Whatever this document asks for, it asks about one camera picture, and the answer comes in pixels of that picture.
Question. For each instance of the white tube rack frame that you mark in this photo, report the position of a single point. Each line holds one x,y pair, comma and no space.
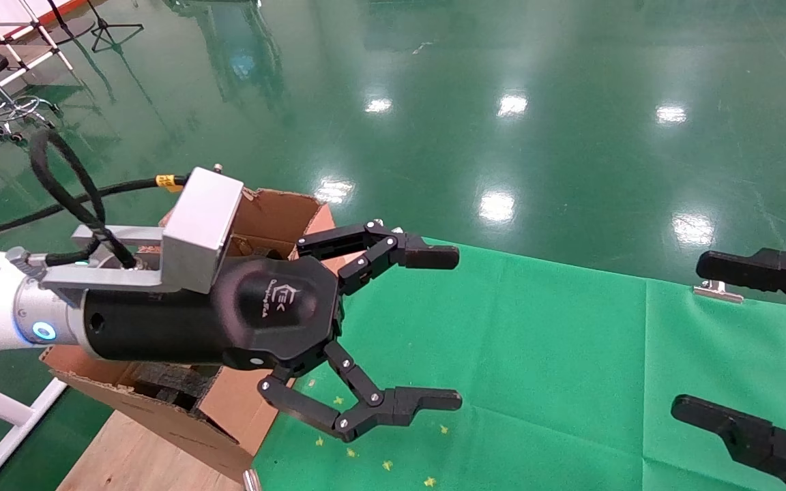
38,59

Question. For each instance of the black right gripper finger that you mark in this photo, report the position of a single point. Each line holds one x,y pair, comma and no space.
727,423
741,269

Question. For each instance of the black round base stand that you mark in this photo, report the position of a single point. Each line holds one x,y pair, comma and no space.
72,31

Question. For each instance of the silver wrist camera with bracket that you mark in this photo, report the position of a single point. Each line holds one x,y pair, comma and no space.
202,218

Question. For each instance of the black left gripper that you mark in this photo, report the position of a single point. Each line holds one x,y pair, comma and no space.
277,310

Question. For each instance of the green cloth mat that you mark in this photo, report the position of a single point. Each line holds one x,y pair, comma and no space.
536,375

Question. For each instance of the black tripod stand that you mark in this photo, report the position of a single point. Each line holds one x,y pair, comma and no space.
102,28

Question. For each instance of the large open cardboard carton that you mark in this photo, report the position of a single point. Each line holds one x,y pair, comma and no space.
277,211

